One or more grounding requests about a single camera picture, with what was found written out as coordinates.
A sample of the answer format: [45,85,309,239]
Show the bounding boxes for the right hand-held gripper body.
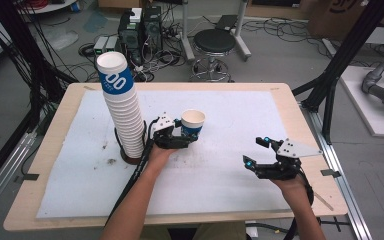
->
[255,137,323,181]

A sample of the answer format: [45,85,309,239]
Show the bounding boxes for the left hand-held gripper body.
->
[150,114,190,150]

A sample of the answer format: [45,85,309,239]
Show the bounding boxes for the blue banded paper cup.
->
[180,109,207,140]

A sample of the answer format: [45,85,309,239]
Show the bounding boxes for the stack of paper cups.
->
[95,50,148,159]

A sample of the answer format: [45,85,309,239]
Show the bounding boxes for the brown cup holder black rods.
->
[113,119,149,166]

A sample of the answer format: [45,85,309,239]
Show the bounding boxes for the person's left hand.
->
[145,143,178,172]

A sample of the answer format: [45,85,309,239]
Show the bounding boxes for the person's right hand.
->
[269,174,310,198]

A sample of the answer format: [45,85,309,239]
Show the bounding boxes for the white table mat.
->
[35,89,294,220]

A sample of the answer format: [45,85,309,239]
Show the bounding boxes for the black tape piece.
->
[13,173,41,183]
[319,168,342,178]

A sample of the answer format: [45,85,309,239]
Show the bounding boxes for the thin wooden stick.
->
[313,191,335,212]

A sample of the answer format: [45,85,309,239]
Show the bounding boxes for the person's khaki trousers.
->
[139,222,248,240]

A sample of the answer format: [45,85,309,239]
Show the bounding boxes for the white floor board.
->
[339,65,384,139]

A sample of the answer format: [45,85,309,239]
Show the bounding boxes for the white metal stand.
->
[179,0,253,63]

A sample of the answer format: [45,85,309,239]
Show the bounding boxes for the black round stool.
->
[189,28,237,84]

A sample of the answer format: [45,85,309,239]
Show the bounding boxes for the black computer tower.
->
[142,5,164,53]
[117,8,144,66]

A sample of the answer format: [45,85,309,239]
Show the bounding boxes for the small silver box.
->
[93,36,109,56]
[105,35,119,52]

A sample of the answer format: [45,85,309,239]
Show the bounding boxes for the white power strip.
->
[322,37,340,58]

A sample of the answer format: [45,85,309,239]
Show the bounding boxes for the small white box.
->
[129,7,144,24]

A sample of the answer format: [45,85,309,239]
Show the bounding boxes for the teal sheet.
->
[82,10,110,34]

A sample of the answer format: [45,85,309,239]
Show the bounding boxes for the clear plastic sheet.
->
[42,28,80,52]

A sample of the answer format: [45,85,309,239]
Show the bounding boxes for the cardboard box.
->
[308,0,384,41]

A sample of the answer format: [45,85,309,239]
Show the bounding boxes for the white round table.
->
[16,0,78,15]

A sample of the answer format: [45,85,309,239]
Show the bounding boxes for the right hand-held gripper cable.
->
[288,166,316,240]

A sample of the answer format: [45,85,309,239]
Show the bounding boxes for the hand-held gripper cable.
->
[288,166,316,240]
[105,119,158,228]

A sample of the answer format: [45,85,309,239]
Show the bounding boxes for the aluminium rail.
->
[300,102,374,240]
[0,131,38,222]

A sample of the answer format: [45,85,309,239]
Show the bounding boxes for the left hand-held gripper cable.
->
[105,119,158,228]

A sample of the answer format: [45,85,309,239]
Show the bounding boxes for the tangle of computer cables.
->
[132,29,188,83]

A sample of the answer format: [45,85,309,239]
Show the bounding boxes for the black cable coil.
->
[77,42,96,58]

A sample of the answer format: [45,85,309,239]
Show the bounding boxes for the tangle of black floor cables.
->
[242,15,335,58]

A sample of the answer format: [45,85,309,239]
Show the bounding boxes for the black metal frame with cables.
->
[0,0,79,134]

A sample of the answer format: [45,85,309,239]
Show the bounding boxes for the red cable coil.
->
[22,0,52,10]

